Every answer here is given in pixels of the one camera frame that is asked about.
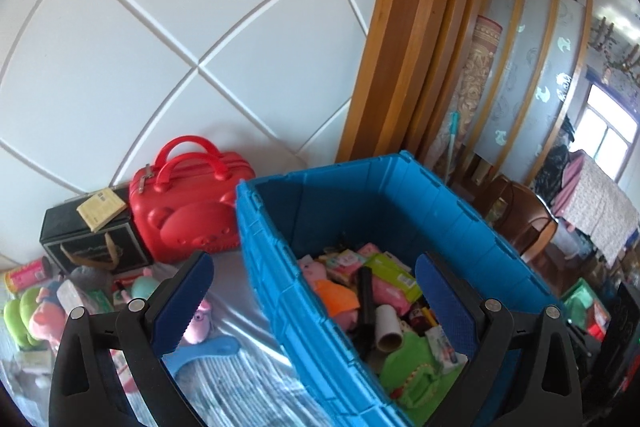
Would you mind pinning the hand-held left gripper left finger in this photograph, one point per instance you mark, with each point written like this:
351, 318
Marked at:
182, 302

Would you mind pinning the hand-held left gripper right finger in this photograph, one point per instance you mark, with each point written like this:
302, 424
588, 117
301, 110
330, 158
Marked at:
445, 302

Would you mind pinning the green round plush cloth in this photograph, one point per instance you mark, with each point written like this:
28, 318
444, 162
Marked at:
415, 372

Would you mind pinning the black cylindrical tube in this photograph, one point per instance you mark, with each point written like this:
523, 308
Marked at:
365, 307

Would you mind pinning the blue plastic crate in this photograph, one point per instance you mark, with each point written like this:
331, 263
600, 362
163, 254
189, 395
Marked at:
280, 267

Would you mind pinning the pig plush in teal dress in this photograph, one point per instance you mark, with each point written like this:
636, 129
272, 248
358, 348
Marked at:
197, 322

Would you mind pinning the white toothpaste tube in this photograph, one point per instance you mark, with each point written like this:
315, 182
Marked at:
442, 344

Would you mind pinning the pink wipes packet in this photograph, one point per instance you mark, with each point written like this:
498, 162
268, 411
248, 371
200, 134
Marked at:
390, 294

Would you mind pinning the green snack packet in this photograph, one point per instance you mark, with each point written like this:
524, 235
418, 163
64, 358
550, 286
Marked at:
395, 274

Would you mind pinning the cardboard roll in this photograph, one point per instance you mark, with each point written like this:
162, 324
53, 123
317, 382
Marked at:
387, 327

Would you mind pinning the grey blue plush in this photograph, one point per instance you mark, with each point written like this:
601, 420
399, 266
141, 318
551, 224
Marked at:
90, 277

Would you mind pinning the red bear suitcase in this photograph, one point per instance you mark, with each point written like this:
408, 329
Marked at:
185, 202

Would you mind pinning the striped bed sheet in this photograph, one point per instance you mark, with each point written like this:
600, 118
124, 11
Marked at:
240, 387

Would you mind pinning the pink green packet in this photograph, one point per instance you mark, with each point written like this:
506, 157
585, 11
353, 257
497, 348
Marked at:
350, 262

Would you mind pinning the orange plush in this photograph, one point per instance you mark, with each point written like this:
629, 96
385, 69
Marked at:
337, 299

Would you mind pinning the black gift bag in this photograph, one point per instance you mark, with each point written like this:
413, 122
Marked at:
90, 242

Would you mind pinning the wooden chair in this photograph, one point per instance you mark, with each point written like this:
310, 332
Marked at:
520, 217

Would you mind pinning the yellow sticky note pad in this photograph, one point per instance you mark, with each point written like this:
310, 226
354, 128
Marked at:
100, 207

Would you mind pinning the small pink pig plush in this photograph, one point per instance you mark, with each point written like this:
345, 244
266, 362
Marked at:
312, 272

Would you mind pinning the green shopping bag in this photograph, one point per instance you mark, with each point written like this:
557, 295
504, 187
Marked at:
580, 307

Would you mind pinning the pink yellow cylindrical can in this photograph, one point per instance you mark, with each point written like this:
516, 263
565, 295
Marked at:
27, 274

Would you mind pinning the green frog plush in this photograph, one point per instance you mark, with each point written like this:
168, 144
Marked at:
20, 314

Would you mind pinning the pink floral cloth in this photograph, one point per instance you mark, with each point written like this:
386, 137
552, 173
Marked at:
595, 202

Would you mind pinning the rolled patterned rug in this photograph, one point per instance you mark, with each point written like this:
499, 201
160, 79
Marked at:
475, 82

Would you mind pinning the window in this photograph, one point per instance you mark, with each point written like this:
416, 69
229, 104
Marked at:
610, 127

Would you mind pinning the wooden slatted partition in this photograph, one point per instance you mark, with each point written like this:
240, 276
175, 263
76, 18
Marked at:
400, 57

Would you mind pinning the frosted glass panel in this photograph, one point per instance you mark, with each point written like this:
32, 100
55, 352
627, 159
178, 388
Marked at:
540, 57

